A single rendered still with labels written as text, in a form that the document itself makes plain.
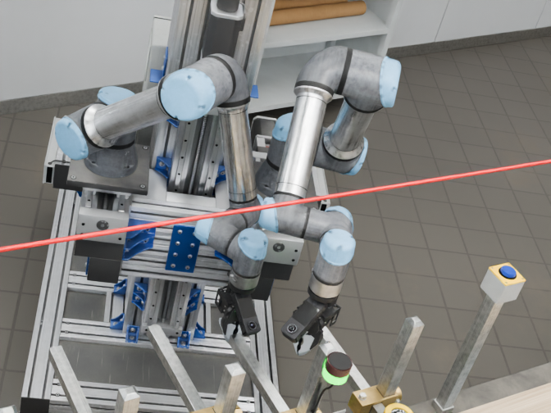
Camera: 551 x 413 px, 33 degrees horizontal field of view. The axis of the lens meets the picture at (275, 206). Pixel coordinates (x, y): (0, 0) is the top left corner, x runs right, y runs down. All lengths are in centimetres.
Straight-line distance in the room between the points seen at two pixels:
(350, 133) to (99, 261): 81
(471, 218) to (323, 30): 123
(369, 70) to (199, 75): 41
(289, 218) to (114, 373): 127
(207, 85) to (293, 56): 331
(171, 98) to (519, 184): 331
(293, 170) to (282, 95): 289
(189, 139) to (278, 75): 254
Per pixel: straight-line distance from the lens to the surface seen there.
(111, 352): 332
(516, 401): 262
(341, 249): 208
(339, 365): 218
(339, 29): 504
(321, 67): 227
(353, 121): 245
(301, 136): 222
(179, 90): 220
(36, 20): 458
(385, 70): 229
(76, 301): 348
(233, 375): 208
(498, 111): 592
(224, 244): 237
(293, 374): 369
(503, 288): 243
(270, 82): 517
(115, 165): 266
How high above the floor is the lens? 262
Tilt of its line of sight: 36 degrees down
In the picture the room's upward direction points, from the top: 16 degrees clockwise
